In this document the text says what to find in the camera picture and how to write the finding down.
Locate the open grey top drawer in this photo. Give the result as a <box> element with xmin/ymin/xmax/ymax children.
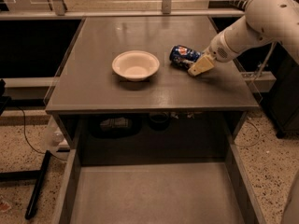
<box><xmin>51</xmin><ymin>145</ymin><xmax>266</xmax><ymax>224</ymax></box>

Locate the black floor cable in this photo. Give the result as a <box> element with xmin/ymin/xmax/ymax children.
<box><xmin>15</xmin><ymin>105</ymin><xmax>47</xmax><ymax>156</ymax></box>

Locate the blue pepsi can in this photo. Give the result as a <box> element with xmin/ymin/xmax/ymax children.
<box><xmin>169</xmin><ymin>45</ymin><xmax>202</xmax><ymax>70</ymax></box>

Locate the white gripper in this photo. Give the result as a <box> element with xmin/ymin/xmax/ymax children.
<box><xmin>188</xmin><ymin>32</ymin><xmax>237</xmax><ymax>77</ymax></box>

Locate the black stand leg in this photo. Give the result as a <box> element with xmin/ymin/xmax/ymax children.
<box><xmin>0</xmin><ymin>150</ymin><xmax>51</xmax><ymax>220</ymax></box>

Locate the grey cabinet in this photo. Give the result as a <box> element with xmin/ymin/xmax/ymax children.
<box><xmin>46</xmin><ymin>16</ymin><xmax>258</xmax><ymax>166</ymax></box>

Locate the white bowl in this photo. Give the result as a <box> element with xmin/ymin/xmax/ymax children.
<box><xmin>112</xmin><ymin>50</ymin><xmax>160</xmax><ymax>81</ymax></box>

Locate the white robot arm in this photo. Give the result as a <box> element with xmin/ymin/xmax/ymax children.
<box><xmin>189</xmin><ymin>0</ymin><xmax>299</xmax><ymax>224</ymax></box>

